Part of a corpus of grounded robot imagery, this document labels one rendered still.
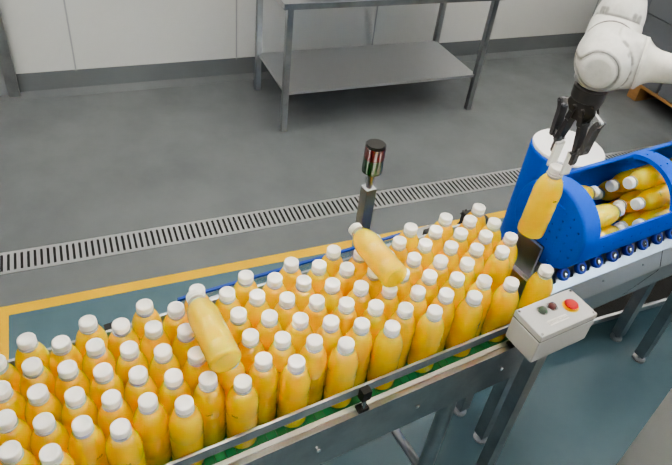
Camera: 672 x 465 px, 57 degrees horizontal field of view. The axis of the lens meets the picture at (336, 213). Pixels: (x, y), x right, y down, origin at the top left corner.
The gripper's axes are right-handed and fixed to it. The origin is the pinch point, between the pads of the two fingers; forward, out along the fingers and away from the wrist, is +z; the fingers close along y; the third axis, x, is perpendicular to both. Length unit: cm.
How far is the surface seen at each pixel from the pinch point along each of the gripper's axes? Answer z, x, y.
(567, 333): 37.3, 4.6, -24.4
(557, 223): 31.9, -19.9, 6.6
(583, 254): 35.6, -21.4, -4.5
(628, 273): 57, -55, -3
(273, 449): 55, 81, -13
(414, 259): 33.4, 29.6, 10.7
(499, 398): 112, -21, 0
